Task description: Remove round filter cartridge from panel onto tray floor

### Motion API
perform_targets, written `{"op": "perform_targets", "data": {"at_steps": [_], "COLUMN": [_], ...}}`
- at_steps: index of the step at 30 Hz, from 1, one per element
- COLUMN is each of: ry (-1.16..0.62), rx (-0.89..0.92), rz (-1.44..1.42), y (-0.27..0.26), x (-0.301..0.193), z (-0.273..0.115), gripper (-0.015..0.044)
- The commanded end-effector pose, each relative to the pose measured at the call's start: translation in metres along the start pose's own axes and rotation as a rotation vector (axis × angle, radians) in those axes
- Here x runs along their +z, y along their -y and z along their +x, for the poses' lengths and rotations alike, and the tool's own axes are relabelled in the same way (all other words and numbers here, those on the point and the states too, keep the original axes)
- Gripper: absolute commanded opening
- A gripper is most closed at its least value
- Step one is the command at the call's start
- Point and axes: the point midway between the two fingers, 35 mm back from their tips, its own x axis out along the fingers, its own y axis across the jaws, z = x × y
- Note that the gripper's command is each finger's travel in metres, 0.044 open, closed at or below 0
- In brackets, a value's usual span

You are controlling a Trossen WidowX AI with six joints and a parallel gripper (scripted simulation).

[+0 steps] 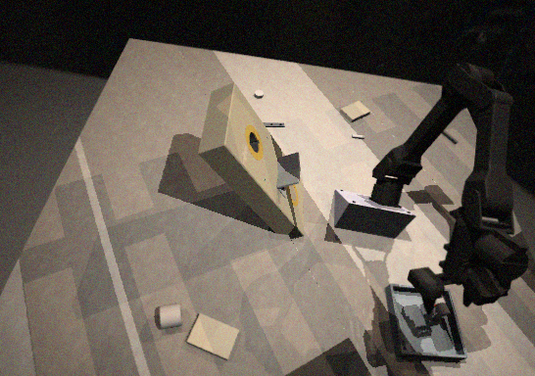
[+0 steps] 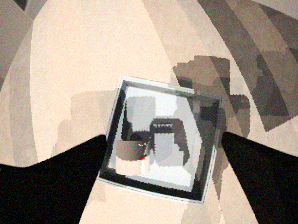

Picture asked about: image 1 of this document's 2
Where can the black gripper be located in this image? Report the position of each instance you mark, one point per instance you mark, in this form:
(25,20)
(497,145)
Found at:
(431,285)

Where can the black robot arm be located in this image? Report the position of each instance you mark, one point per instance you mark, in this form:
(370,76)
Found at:
(487,192)

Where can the beige flat box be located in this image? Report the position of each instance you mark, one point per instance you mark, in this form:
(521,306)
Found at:
(355,111)
(213,336)

